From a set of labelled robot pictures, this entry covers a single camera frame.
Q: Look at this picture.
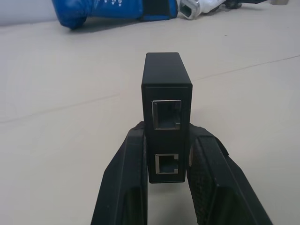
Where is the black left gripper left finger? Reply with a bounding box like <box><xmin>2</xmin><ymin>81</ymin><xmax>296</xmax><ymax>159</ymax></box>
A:
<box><xmin>90</xmin><ymin>121</ymin><xmax>149</xmax><ymax>225</ymax></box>

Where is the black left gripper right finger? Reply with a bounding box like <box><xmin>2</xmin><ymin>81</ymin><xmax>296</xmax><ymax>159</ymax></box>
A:
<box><xmin>187</xmin><ymin>123</ymin><xmax>275</xmax><ymax>225</ymax></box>

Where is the small black Ethernet adapter box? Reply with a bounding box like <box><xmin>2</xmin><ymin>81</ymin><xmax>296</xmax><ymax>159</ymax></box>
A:
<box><xmin>141</xmin><ymin>52</ymin><xmax>193</xmax><ymax>184</ymax></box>

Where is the blue boxing glove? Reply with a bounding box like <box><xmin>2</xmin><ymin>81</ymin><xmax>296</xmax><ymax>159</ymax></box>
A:
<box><xmin>51</xmin><ymin>0</ymin><xmax>180</xmax><ymax>30</ymax></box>

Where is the dark object at table edge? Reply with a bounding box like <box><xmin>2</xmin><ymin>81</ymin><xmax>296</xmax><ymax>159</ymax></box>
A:
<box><xmin>225</xmin><ymin>0</ymin><xmax>289</xmax><ymax>7</ymax></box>

